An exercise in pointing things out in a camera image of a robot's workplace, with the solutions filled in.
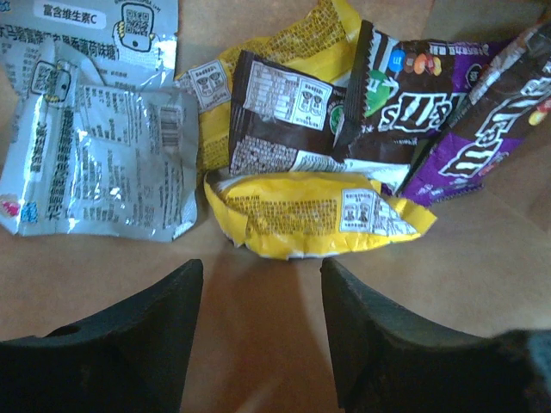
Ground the brown chocolate candy packet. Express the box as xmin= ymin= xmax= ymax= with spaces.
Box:
xmin=332 ymin=21 xmax=507 ymax=194

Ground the purple chocolate candy packet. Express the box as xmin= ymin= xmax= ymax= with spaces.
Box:
xmin=396 ymin=22 xmax=550 ymax=207

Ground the silver candy packet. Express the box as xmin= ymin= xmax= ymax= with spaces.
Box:
xmin=1 ymin=0 xmax=179 ymax=89
xmin=1 ymin=40 xmax=199 ymax=242

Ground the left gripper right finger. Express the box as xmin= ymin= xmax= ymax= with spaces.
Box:
xmin=320 ymin=258 xmax=550 ymax=412

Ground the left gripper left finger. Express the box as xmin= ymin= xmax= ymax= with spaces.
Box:
xmin=1 ymin=259 xmax=203 ymax=412

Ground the yellow candy packet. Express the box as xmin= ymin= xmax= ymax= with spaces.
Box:
xmin=176 ymin=1 xmax=362 ymax=175
xmin=204 ymin=170 xmax=436 ymax=260

